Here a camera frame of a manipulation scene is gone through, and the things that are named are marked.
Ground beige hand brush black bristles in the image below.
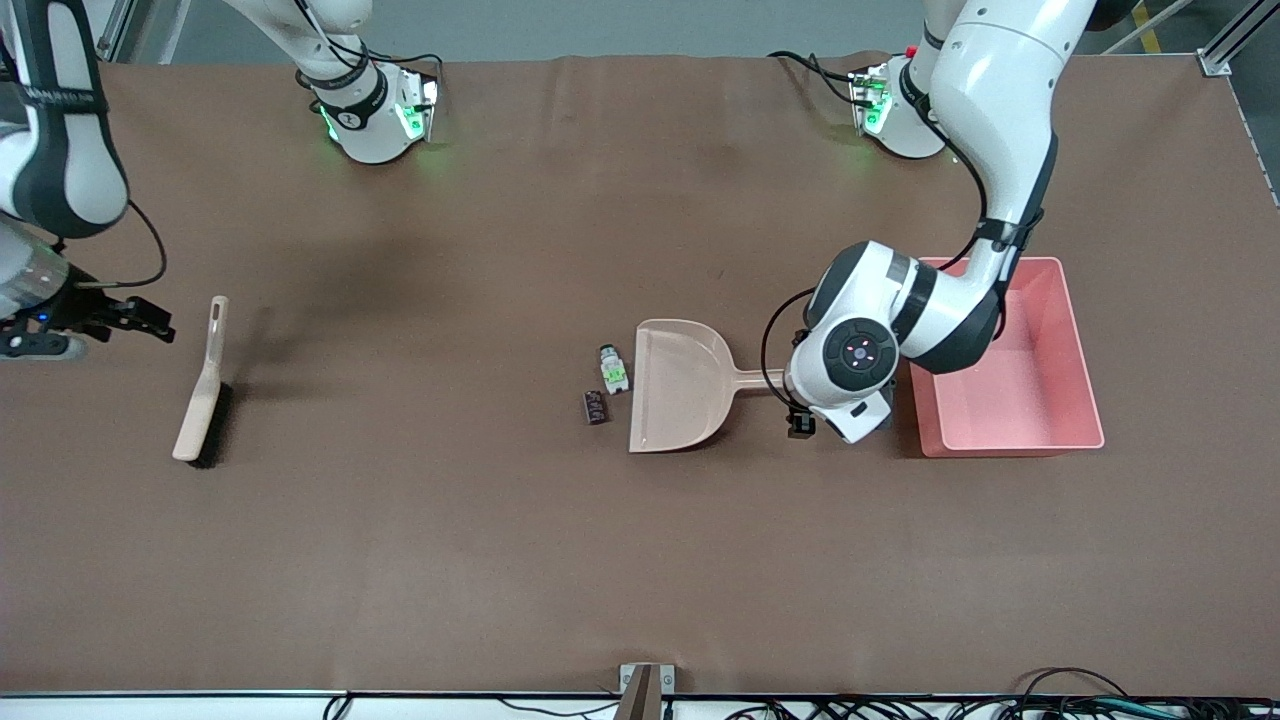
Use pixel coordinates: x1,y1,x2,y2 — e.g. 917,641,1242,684
171,295,236,469

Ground beige plastic dustpan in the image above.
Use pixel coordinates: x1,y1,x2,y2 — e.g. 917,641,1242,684
628,319,791,454

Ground pink plastic bin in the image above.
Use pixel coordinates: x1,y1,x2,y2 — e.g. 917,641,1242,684
905,256,1106,459

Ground diagonal aluminium strut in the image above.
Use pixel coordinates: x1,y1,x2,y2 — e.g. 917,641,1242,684
97,0,191,63
1100,0,1196,56

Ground brown table cover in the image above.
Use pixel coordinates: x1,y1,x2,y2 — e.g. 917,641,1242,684
0,52,1280,696

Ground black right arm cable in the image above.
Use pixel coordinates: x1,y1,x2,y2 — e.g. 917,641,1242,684
60,198,168,291

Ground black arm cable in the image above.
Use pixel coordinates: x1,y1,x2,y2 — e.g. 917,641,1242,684
762,60,991,411
60,198,168,291

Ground white table edge rail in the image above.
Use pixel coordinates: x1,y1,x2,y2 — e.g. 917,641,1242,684
0,693,1280,720

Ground metal table edge bracket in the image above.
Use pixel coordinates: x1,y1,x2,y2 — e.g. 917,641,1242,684
619,663,676,720

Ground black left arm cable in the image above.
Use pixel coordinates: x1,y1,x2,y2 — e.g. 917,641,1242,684
762,60,991,411

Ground black cable bundle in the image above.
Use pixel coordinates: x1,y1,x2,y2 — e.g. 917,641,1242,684
720,668,1280,720

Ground aluminium frame corner post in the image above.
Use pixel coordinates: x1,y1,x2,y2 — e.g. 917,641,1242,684
1197,0,1280,76

